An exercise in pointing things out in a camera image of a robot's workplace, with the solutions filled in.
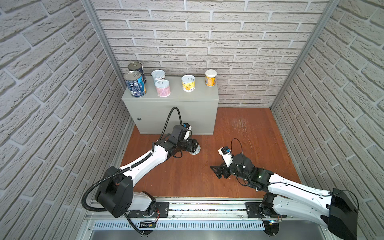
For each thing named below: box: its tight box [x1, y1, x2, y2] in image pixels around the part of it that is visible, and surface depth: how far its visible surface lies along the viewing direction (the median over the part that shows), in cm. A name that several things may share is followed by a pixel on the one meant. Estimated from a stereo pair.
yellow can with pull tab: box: [181, 74, 196, 93], surface depth 80 cm
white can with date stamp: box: [151, 69, 166, 84], surface depth 82 cm
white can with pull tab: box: [155, 79, 171, 98], surface depth 77 cm
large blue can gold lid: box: [123, 70, 147, 98], surface depth 74 cm
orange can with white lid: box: [205, 69, 218, 87], surface depth 81 cm
